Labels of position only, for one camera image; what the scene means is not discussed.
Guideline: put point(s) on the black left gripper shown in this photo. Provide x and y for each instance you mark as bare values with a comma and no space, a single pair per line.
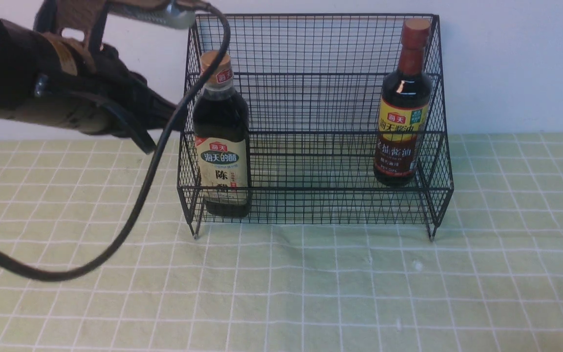
60,74

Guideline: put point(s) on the vinegar bottle with gold cap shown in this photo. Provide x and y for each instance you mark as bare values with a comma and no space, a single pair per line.
221,121

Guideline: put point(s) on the dark soy sauce bottle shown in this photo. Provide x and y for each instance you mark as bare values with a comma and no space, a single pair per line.
403,110

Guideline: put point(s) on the green checkered tablecloth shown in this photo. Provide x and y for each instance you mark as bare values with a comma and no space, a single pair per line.
492,281

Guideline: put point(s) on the black wire mesh shelf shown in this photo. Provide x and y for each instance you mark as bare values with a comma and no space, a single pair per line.
312,83

